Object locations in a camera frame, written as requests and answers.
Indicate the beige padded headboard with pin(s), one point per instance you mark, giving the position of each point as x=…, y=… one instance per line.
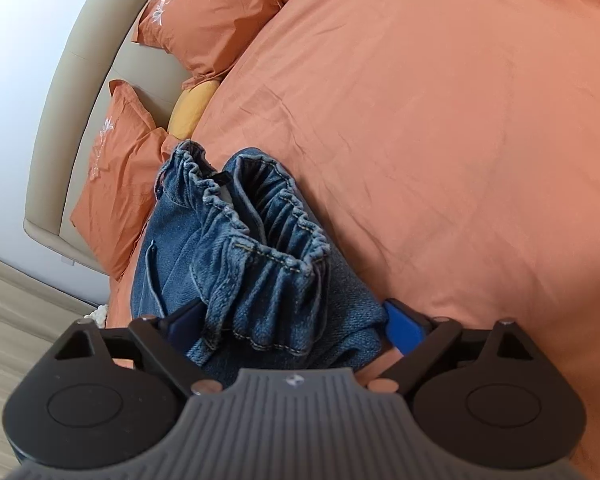
x=75, y=110

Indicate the orange duvet cover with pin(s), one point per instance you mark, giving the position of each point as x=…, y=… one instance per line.
x=430, y=135

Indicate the orange pillow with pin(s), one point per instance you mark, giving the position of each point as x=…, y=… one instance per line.
x=220, y=10
x=120, y=185

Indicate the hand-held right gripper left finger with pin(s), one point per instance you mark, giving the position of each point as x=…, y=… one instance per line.
x=179, y=324

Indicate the blue denim pants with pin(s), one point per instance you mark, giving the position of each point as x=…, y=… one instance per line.
x=260, y=280

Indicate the yellow cushion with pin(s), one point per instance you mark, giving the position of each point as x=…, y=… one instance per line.
x=192, y=107

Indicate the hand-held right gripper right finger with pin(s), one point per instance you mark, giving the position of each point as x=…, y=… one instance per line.
x=402, y=327

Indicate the white fluffy item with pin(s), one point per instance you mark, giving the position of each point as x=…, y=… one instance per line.
x=101, y=316

